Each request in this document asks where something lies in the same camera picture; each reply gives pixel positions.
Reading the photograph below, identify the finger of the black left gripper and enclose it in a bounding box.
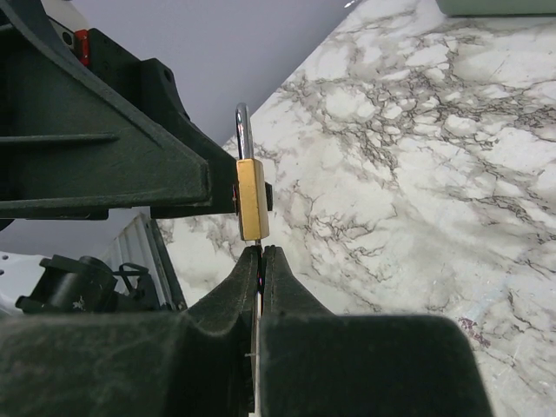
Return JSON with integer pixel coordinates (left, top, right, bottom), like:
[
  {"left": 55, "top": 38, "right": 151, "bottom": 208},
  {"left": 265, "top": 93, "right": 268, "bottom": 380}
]
[{"left": 149, "top": 58, "right": 274, "bottom": 218}]

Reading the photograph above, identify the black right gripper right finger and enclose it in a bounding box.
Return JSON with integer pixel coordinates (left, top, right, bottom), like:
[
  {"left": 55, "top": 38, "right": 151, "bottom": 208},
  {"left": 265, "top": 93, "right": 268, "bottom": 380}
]
[{"left": 260, "top": 246, "right": 492, "bottom": 416}]

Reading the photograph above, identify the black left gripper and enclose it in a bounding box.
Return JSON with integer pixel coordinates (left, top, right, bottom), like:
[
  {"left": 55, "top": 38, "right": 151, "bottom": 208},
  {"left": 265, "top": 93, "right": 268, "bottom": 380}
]
[{"left": 1, "top": 1, "right": 205, "bottom": 220}]

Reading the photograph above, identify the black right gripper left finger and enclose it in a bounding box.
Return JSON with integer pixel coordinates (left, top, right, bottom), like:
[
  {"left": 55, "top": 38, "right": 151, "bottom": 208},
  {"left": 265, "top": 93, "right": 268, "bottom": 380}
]
[{"left": 1, "top": 247, "right": 257, "bottom": 416}]

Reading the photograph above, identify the small brass padlock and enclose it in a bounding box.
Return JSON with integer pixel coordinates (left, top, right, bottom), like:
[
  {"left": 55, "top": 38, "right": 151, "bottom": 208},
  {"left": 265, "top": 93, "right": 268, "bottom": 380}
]
[{"left": 235, "top": 103, "right": 269, "bottom": 244}]

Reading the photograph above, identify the green transparent toolbox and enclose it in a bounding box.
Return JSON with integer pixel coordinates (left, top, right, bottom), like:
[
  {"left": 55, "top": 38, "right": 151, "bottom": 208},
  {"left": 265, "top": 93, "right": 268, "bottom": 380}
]
[{"left": 436, "top": 0, "right": 556, "bottom": 17}]

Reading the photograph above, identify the aluminium frame rail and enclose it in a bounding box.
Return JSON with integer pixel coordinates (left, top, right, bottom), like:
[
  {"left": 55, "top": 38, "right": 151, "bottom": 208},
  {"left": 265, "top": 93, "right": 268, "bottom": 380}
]
[{"left": 100, "top": 209, "right": 187, "bottom": 311}]

